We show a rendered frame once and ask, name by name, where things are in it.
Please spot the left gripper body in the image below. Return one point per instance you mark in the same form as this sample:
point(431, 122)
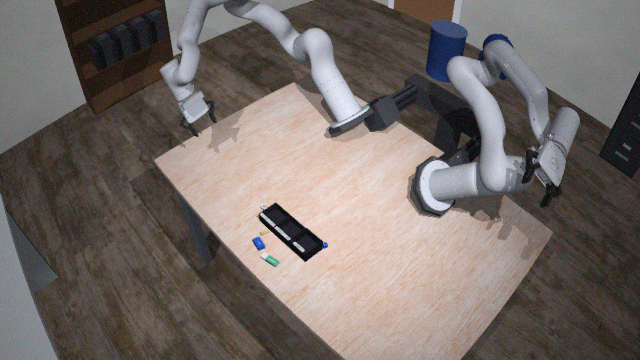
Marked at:
point(552, 162)

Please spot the green and white eraser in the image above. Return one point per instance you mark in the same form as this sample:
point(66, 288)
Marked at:
point(274, 262)

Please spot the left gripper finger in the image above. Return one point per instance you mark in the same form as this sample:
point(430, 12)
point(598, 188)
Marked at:
point(548, 197)
point(530, 166)

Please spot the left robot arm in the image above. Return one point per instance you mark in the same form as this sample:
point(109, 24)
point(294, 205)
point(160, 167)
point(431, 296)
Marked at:
point(499, 173)

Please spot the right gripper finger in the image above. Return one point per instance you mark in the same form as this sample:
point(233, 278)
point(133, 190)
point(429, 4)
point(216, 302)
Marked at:
point(189, 127)
point(211, 111)

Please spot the blue battery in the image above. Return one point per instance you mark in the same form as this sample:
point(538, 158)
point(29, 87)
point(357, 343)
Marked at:
point(258, 243)

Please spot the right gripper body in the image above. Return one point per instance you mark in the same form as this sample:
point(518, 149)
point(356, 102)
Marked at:
point(194, 112)

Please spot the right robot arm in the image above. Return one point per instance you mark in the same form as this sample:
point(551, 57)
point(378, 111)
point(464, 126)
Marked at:
point(314, 45)

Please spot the black three-compartment bin rack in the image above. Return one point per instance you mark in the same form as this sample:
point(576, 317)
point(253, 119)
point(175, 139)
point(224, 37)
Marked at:
point(305, 244)

